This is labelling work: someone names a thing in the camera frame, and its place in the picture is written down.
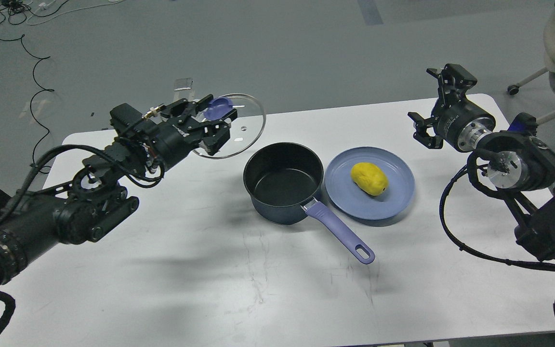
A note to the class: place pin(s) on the glass lid purple knob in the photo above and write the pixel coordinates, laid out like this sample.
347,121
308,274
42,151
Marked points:
244,131

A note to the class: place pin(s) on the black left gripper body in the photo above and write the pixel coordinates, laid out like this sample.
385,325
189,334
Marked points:
173,141

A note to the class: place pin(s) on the dark blue saucepan purple handle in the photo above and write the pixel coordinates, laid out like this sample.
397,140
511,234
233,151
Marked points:
284,183

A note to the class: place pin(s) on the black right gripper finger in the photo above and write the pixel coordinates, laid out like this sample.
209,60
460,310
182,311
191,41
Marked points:
422,134
453,83

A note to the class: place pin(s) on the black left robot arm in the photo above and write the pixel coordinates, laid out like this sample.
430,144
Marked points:
93,202

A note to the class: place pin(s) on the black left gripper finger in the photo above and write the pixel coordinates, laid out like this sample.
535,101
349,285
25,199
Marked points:
185,112
210,135

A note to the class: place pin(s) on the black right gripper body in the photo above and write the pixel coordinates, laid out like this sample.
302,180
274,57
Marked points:
461,124

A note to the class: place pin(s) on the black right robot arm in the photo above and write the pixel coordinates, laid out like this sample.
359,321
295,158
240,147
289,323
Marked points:
510,177

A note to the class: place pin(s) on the blue round plate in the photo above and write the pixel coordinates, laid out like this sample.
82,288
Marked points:
350,199

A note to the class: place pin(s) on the small clear floor card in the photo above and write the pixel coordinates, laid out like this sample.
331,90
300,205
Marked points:
182,84

